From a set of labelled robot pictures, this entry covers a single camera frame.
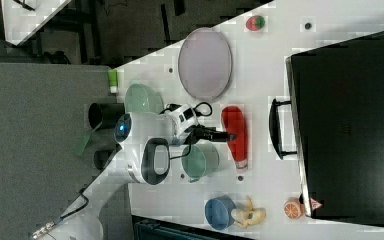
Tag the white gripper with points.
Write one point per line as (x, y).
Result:
(185, 120)

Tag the red plush ketchup bottle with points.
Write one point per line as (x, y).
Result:
(234, 123)

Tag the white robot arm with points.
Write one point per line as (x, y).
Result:
(144, 138)

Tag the round grey plate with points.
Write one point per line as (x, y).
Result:
(205, 64)

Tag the green metal cup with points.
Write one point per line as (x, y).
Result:
(200, 160)

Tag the green perforated bowl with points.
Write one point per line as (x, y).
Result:
(142, 98)

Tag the blue cup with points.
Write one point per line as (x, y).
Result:
(218, 212)

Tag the peeled banana toy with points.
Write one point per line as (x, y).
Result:
(249, 216)

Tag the green white bottle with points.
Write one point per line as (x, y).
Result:
(113, 81)

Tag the orange slice toy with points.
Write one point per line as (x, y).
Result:
(293, 209)

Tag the strawberry toy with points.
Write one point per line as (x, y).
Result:
(255, 23)

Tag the black toaster oven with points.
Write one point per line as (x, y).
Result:
(337, 104)

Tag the black cylinder mount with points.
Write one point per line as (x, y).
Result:
(105, 115)

